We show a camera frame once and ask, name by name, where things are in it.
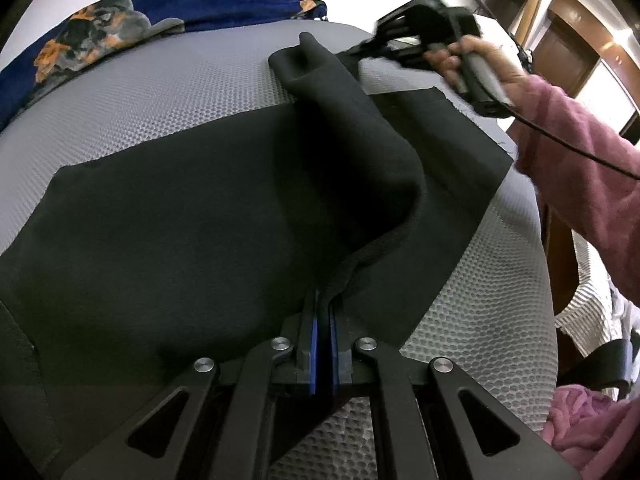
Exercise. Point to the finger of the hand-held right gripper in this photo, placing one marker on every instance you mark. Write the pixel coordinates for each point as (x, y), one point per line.
(385, 52)
(402, 16)

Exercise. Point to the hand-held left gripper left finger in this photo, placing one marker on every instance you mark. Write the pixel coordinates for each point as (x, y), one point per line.
(313, 347)

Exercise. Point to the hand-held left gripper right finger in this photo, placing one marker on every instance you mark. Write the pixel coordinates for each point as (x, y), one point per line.
(334, 352)

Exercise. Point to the black pants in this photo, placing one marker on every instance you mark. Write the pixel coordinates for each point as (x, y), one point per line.
(200, 210)

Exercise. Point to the person's right forearm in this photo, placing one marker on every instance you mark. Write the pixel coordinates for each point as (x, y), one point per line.
(590, 200)

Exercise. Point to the person's right hand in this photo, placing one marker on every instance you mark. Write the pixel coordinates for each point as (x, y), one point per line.
(505, 67)

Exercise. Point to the brown wooden door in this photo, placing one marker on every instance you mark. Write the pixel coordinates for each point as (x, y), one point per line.
(570, 40)

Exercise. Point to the blue floral blanket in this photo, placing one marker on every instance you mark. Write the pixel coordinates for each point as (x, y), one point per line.
(225, 5)

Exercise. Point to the grey mesh mattress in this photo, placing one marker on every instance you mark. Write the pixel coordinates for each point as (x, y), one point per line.
(150, 85)

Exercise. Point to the striped white cloth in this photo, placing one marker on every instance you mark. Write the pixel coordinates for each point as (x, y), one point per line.
(590, 300)

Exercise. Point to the pink fleece robe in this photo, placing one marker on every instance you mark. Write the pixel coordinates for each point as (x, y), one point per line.
(595, 435)

